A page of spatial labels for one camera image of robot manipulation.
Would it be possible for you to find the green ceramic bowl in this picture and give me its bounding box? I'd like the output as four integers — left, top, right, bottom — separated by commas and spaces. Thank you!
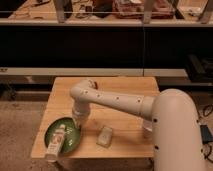
44, 117, 81, 154

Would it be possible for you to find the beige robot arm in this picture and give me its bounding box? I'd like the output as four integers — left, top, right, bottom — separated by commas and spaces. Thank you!
70, 79, 206, 171

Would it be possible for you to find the beige sponge block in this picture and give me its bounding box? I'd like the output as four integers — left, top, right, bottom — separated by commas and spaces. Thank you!
97, 126, 113, 148

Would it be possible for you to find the wooden table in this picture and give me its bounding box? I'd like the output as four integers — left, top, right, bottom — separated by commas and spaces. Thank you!
31, 77, 159, 159

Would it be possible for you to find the white plastic bottle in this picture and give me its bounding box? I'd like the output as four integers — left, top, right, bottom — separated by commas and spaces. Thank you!
45, 124, 66, 162

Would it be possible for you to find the cluttered workbench shelf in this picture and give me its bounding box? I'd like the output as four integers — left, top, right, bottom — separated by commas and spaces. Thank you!
0, 0, 213, 27

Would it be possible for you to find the dark box on floor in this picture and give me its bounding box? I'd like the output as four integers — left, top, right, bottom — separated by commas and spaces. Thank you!
200, 125, 213, 144

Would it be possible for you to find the black cable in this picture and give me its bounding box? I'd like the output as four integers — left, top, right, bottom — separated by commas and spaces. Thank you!
199, 104, 213, 164

